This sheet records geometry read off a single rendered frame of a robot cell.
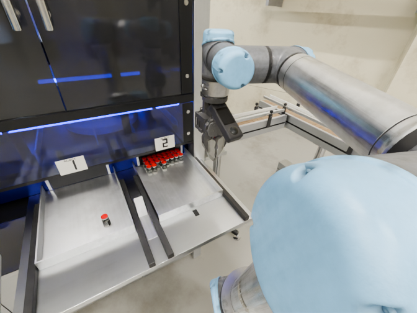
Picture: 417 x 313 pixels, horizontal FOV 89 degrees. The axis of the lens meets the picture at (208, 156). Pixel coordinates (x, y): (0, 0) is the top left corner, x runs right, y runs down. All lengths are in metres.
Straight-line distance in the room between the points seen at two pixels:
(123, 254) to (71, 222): 0.23
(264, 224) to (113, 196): 0.77
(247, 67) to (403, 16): 2.84
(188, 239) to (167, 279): 0.94
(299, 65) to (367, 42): 2.78
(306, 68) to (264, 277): 0.33
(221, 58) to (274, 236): 0.34
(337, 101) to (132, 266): 0.63
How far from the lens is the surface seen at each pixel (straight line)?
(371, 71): 3.25
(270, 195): 0.16
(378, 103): 0.33
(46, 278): 0.78
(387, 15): 3.20
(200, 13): 0.83
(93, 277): 0.73
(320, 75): 0.39
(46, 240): 0.86
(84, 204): 0.92
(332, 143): 1.37
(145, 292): 1.64
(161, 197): 0.85
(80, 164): 0.87
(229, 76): 0.43
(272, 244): 0.17
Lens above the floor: 1.49
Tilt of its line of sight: 35 degrees down
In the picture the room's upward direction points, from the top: 3 degrees clockwise
